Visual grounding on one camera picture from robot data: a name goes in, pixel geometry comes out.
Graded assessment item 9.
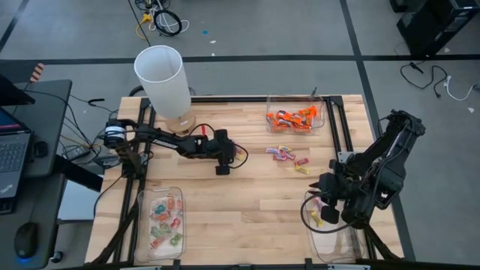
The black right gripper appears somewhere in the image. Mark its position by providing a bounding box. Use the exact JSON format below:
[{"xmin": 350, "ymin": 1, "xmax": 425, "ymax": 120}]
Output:
[{"xmin": 308, "ymin": 172, "xmax": 361, "ymax": 225}]

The orange Reese's candy pack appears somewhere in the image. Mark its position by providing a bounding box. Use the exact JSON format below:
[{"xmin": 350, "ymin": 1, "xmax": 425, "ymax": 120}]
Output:
[{"xmin": 298, "ymin": 105, "xmax": 319, "ymax": 118}]

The clear plastic bin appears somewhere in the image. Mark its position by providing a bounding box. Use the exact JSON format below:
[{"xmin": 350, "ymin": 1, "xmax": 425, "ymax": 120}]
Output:
[
  {"xmin": 134, "ymin": 186, "xmax": 188, "ymax": 263},
  {"xmin": 265, "ymin": 93, "xmax": 326, "ymax": 136},
  {"xmin": 302, "ymin": 183, "xmax": 367, "ymax": 263}
]

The white cylinder lamp wooden base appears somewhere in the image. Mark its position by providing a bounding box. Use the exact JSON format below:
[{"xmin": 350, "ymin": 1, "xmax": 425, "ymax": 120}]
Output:
[{"xmin": 133, "ymin": 44, "xmax": 197, "ymax": 135}]

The white panel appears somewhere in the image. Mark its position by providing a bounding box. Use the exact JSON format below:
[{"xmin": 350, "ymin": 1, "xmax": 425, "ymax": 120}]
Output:
[{"xmin": 58, "ymin": 178, "xmax": 101, "ymax": 222}]

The black desk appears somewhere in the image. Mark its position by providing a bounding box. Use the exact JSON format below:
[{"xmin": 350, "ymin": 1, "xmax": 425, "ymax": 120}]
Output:
[{"xmin": 0, "ymin": 78, "xmax": 74, "ymax": 270}]

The small black desk device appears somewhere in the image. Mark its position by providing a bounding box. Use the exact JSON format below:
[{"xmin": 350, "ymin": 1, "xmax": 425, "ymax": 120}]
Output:
[{"xmin": 32, "ymin": 140, "xmax": 49, "ymax": 158}]

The orange black striped object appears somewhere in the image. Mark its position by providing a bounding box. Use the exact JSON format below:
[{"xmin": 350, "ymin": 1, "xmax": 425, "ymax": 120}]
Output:
[{"xmin": 29, "ymin": 62, "xmax": 45, "ymax": 83}]

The black computer tower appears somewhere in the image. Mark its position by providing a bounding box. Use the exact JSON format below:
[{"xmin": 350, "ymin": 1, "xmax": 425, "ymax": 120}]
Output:
[{"xmin": 396, "ymin": 0, "xmax": 480, "ymax": 57}]

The black laptop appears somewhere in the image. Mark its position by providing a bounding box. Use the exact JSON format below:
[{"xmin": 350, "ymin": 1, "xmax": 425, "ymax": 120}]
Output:
[{"xmin": 0, "ymin": 106, "xmax": 33, "ymax": 200}]

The black computer mouse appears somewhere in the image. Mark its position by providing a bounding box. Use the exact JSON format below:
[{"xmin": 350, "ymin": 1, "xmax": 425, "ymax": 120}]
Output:
[{"xmin": 13, "ymin": 221, "xmax": 40, "ymax": 260}]

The black screen lid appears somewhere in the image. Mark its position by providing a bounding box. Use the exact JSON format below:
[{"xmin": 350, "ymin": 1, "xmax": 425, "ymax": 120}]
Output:
[{"xmin": 0, "ymin": 73, "xmax": 37, "ymax": 107}]

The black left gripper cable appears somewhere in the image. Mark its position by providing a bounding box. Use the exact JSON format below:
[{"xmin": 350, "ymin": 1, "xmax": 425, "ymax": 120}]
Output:
[{"xmin": 228, "ymin": 143, "xmax": 250, "ymax": 170}]

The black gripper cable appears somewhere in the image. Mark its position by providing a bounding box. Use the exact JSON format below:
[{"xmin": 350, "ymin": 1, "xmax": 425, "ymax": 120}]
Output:
[
  {"xmin": 299, "ymin": 193, "xmax": 361, "ymax": 235},
  {"xmin": 228, "ymin": 143, "xmax": 250, "ymax": 170}
]

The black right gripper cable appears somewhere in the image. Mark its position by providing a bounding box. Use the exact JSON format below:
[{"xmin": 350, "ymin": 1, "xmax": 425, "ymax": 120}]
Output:
[{"xmin": 299, "ymin": 193, "xmax": 361, "ymax": 235}]

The black cable coil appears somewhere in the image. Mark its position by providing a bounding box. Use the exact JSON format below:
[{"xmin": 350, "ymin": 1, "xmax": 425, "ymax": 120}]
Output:
[{"xmin": 153, "ymin": 9, "xmax": 184, "ymax": 38}]

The yellow power cable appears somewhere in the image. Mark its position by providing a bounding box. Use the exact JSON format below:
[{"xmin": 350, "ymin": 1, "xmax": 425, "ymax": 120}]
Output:
[{"xmin": 135, "ymin": 13, "xmax": 153, "ymax": 41}]

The black floor cable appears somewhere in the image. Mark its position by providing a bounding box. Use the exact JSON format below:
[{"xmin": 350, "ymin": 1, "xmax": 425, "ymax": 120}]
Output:
[{"xmin": 400, "ymin": 61, "xmax": 449, "ymax": 99}]

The white floor cable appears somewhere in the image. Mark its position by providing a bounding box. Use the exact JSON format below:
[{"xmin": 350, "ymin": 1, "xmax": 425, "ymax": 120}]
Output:
[{"xmin": 443, "ymin": 76, "xmax": 478, "ymax": 102}]

